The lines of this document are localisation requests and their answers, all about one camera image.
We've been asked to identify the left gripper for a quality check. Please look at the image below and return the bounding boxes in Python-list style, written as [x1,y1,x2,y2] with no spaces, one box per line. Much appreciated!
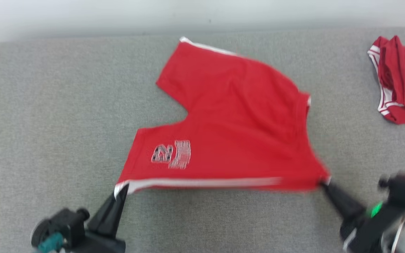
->
[65,184,129,253]

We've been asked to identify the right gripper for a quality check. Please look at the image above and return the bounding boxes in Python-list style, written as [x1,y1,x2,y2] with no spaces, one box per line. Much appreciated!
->
[320,181,405,253]

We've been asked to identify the red Bulls basketball shorts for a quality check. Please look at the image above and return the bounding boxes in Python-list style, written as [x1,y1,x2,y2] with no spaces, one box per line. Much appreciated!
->
[114,36,332,197]

